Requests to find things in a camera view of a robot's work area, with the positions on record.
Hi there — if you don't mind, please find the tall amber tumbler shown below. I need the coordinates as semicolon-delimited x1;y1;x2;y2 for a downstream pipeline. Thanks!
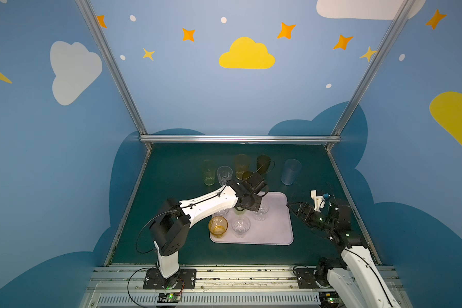
234;154;250;180

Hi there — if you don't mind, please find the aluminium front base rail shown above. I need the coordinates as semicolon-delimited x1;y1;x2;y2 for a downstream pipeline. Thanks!
80;264;335;307

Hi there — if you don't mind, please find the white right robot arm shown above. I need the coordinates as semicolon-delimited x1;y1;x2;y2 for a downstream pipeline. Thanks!
287;200;401;307

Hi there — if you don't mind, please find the aluminium left frame post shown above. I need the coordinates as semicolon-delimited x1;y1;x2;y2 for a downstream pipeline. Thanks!
75;0;152;151

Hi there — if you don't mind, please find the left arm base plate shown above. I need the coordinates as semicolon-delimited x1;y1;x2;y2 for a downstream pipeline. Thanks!
143;268;196;290

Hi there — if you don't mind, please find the green circuit board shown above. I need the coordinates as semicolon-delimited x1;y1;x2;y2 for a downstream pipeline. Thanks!
319;293;341;308
157;293;182;304

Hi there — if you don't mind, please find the pink plastic tray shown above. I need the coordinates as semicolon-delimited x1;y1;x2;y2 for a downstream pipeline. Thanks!
210;192;293;246

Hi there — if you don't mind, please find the short green glass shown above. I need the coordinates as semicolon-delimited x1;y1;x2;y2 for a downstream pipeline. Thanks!
234;207;247;215

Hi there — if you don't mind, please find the frosted blue tall tumbler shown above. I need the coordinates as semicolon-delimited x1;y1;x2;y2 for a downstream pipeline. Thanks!
281;159;302;186

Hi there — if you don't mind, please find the short brown textured cup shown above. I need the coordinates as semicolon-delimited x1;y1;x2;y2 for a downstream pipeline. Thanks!
242;171;254;181

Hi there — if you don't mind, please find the left green circuit board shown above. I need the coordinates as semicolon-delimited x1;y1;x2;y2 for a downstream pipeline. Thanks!
157;293;182;304

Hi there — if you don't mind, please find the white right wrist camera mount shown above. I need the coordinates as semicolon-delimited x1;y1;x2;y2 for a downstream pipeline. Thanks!
310;190;331;212

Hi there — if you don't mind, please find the short yellow amber glass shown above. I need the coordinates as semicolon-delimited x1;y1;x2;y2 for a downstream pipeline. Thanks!
208;216;228;238

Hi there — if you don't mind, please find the aluminium right frame post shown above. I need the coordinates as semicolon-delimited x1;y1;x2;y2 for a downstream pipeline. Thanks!
325;0;416;153

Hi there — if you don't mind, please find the tall green tumbler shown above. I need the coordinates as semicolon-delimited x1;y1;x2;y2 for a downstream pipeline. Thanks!
201;159;216;186

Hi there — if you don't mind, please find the right green circuit board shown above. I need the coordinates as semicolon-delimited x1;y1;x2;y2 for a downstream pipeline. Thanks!
319;293;341;308

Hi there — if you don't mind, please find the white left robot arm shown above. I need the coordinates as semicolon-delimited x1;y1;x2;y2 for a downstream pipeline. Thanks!
148;172;269;279

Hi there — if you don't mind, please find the clear faceted glass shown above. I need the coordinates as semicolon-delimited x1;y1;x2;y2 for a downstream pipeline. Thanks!
253;201;270;222
213;209;229;217
216;166;233;186
232;216;251;238

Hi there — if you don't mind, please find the aluminium back frame rail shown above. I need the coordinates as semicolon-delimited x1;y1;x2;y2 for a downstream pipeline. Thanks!
139;134;341;144

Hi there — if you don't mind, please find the dark brown textured tall cup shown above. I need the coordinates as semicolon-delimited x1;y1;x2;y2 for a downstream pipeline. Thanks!
256;155;272;175

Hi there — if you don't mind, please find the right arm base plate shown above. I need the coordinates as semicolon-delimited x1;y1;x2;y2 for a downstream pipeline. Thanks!
293;268;331;289

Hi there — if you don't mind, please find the aluminium frame post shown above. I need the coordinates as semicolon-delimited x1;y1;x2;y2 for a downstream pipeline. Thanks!
75;0;152;151
325;0;416;153

